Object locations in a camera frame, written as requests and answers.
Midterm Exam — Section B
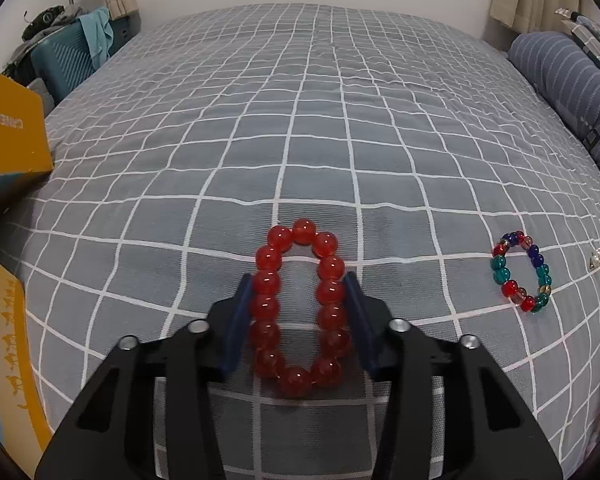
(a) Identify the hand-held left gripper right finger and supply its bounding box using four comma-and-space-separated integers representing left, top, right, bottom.
344, 271, 564, 480

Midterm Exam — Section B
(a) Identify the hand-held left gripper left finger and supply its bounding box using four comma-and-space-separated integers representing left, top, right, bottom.
34, 272, 255, 480

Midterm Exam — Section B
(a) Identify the red bead bracelet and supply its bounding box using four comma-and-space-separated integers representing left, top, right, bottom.
249, 218, 354, 399

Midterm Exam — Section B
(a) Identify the checked grey bed sheet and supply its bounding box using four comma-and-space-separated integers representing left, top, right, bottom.
0, 3, 600, 480

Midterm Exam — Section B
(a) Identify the yellow and blue box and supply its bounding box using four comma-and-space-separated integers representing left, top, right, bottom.
0, 248, 54, 456

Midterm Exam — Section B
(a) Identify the blue striped pillow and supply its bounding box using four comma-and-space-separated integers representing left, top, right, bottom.
508, 32, 600, 187

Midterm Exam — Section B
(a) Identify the yellow cardboard box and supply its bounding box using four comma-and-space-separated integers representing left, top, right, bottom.
0, 61, 56, 179

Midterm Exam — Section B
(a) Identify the patterned pillow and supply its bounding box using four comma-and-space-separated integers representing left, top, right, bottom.
555, 8, 600, 77

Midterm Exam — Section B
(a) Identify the teal suitcase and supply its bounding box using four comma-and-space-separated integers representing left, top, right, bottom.
30, 15, 140, 106

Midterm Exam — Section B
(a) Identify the teal cloth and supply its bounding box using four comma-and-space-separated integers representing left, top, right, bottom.
78, 7, 115, 70

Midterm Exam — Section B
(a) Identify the multicolour bead bracelet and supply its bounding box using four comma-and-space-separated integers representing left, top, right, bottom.
490, 230, 553, 316

